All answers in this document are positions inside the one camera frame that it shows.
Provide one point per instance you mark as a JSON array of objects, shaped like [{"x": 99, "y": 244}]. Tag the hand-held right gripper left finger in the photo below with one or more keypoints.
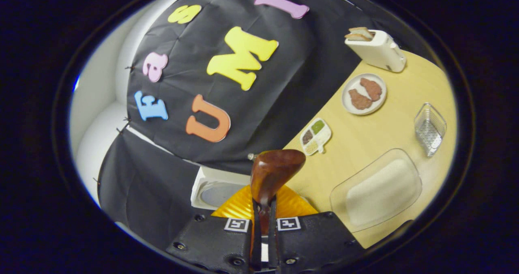
[{"x": 211, "y": 241}]

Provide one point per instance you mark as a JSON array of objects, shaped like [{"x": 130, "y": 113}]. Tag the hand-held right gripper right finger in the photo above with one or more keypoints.
[{"x": 312, "y": 241}]

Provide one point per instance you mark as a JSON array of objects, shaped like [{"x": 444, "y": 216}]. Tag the clear plastic rice container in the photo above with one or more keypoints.
[{"x": 340, "y": 201}]

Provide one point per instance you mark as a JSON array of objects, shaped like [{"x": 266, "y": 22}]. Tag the white rice cooker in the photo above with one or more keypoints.
[{"x": 202, "y": 185}]

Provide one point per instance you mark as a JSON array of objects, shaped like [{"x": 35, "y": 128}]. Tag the brown wooden spoon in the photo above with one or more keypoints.
[{"x": 271, "y": 172}]

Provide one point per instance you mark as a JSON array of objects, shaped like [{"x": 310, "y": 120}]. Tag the white rice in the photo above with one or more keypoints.
[{"x": 381, "y": 191}]

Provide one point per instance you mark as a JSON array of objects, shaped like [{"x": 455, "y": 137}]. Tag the clear chopstick holder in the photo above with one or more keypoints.
[{"x": 429, "y": 130}]

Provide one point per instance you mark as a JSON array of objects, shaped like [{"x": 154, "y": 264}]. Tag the white divided condiment dish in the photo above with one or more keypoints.
[{"x": 315, "y": 136}]

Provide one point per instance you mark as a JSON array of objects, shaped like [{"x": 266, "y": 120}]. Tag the black backdrop cloth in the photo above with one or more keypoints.
[{"x": 284, "y": 99}]

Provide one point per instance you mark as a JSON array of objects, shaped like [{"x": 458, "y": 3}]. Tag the brown meat patty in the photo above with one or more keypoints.
[
  {"x": 372, "y": 88},
  {"x": 359, "y": 100}
]

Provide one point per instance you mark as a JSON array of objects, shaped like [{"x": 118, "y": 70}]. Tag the white round plate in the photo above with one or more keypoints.
[{"x": 349, "y": 85}]

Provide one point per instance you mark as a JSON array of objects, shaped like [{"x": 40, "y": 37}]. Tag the white toaster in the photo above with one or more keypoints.
[{"x": 379, "y": 53}]

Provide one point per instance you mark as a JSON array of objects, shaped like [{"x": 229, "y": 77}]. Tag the toasted bread slice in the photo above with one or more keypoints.
[
  {"x": 354, "y": 37},
  {"x": 362, "y": 31}
]

